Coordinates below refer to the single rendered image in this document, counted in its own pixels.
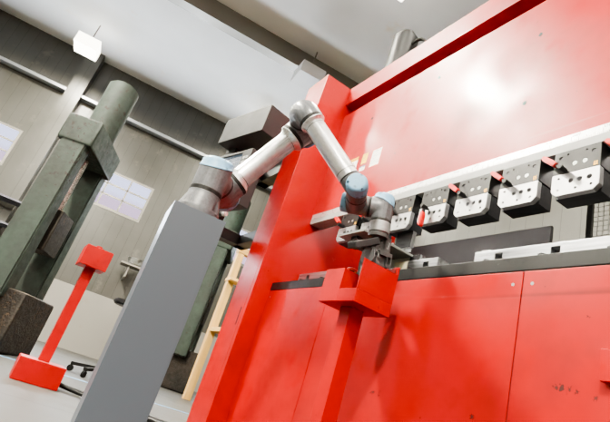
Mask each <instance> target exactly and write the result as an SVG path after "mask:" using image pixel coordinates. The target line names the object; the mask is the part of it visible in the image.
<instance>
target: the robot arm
mask: <svg viewBox="0 0 610 422"><path fill-rule="evenodd" d="M289 117H290V121H289V122H288V123H287V124H285V125H284V126H283V127H282V128H281V133H280V134H279V135H278V136H276V137H275V138H274V139H273V140H271V141H270V142H268V143H267V144H266V145H264V146H263V147H262V148H261V149H259V150H258V151H257V152H255V153H254V154H253V155H252V156H251V157H249V158H248V159H247V160H246V161H244V162H243V163H241V164H240V165H239V166H237V167H236V168H235V169H234V167H233V165H232V164H231V163H230V162H228V161H227V160H225V159H223V158H221V157H218V156H213V155H206V156H204V157H203V158H202V161H201V162H200V165H199V168H198V170H197V172H196V173H195V176H194V178H193V180H192V184H191V186H190V188H189V190H188V191H187V192H186V193H185V194H184V195H183V196H182V197H181V198H180V200H179V202H182V203H184V204H186V205H188V206H191V207H193V208H194V209H196V210H199V211H202V212H204V213H207V214H209V215H211V216H212V217H215V218H217V219H219V211H231V210H233V209H234V208H235V207H236V206H237V205H238V204H239V201H240V197H241V196H242V195H244V194H245V193H246V192H247V188H248V186H249V185H251V184H252V183H253V182H255V181H256V180H257V179H259V178H260V177H261V176H262V175H263V174H264V173H265V172H267V171H268V170H269V169H271V168H272V167H273V166H274V165H276V164H277V163H278V162H280V161H281V160H282V159H284V158H285V157H286V156H287V155H289V154H290V153H291V152H293V151H300V150H301V149H302V148H303V149H304V148H310V147H312V146H313V145H315V146H316V147H317V149H318V150H319V152H320V154H321V155H322V157H323V158H324V160H325V161H326V163H327V164H328V166H329V167H330V169H331V170H332V172H333V173H334V175H335V176H336V178H337V179H338V181H339V183H340V184H341V186H342V188H343V189H344V191H345V192H343V193H342V195H341V199H340V204H339V210H340V211H343V212H346V213H348V214H355V215H360V216H365V217H370V224H369V235H368V237H369V239H364V240H358V239H355V240H352V241H349V242H348V248H349V249H353V250H358V249H359V248H362V247H366V248H365V249H364V251H363V252H362V254H361V257H360V259H359V267H358V271H359V275H360V271H361V267H362V263H363V261H364V258H366V259H368V260H370V261H372V262H374V263H376V264H378V265H379V266H380V267H382V268H384V269H390V265H391V261H392V254H390V253H389V252H390V246H391V242H392V239H390V238H389V232H390V226H391V221H392V215H393V211H394V205H395V198H394V196H393V195H392V194H390V193H387V192H378V193H376V195H375V197H369V196H368V190H369V183H368V180H367V178H366V177H365V176H364V175H363V174H361V173H359V172H358V171H357V169H356V168H355V166H354V165H353V163H352V162H351V160H350V159H349V157H348V155H347V154H346V153H345V152H344V150H343V149H342V148H341V146H340V145H339V143H338V141H337V140H336V138H335V137H334V135H333V134H332V132H331V131H330V129H329V127H328V126H327V124H326V123H325V122H324V116H323V114H322V113H321V111H320V109H319V108H318V106H317V105H316V104H315V103H313V102H312V101H309V100H300V101H297V102H296V103H295V104H293V105H292V106H291V108H290V113H289ZM371 245H372V246H371ZM367 246H369V247H367ZM389 258H390V263H389Z"/></svg>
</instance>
